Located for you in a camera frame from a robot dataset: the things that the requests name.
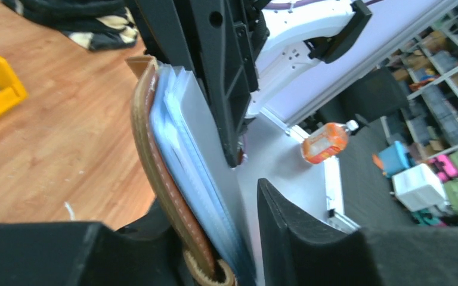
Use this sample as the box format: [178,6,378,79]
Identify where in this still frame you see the black office chair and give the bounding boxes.
[311,67,408,131]

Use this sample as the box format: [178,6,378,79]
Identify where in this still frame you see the storage shelf with bins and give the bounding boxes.
[380,5,458,159]

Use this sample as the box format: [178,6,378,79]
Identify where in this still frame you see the black floral blanket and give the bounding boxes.
[1,0,139,52]

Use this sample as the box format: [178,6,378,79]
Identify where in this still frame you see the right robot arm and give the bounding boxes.
[128,1,372,167]

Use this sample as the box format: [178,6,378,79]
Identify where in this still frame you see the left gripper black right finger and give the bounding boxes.
[257,178,458,286]

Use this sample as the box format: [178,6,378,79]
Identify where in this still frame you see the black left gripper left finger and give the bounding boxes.
[0,203,194,285]

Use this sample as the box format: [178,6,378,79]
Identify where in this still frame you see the white storage box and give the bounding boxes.
[392,164,447,212]

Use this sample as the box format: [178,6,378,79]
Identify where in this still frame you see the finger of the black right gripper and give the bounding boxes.
[134,1,259,167]

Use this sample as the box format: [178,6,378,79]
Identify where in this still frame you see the brown leather card holder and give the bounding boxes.
[126,55,257,285]

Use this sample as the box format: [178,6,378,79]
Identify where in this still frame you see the orange drink bottle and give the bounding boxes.
[301,120,359,164]

